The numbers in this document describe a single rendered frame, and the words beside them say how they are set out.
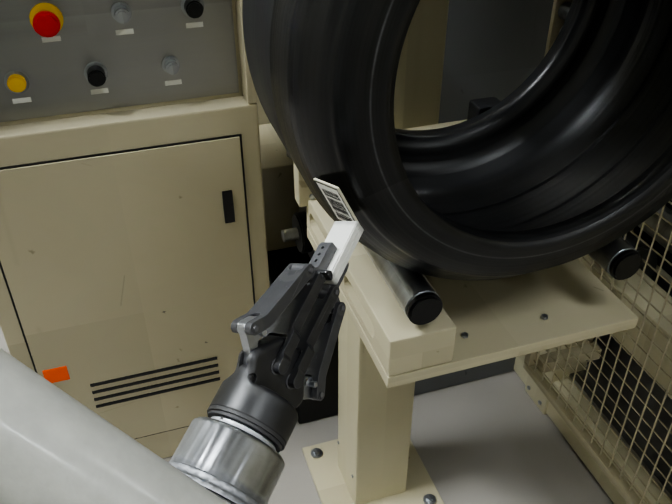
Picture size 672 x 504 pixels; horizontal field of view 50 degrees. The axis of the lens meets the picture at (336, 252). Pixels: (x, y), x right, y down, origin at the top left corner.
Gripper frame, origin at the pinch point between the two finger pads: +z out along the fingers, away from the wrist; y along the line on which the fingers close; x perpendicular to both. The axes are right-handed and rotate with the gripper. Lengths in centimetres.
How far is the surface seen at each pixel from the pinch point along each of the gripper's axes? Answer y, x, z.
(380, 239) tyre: 4.9, 0.3, 5.6
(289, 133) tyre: -9.6, -3.9, 7.4
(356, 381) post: 63, -41, 15
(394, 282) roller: 15.3, -3.9, 7.2
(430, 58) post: 11.3, -12.0, 45.6
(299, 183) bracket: 14.7, -28.3, 24.1
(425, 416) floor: 111, -53, 31
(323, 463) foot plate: 95, -65, 7
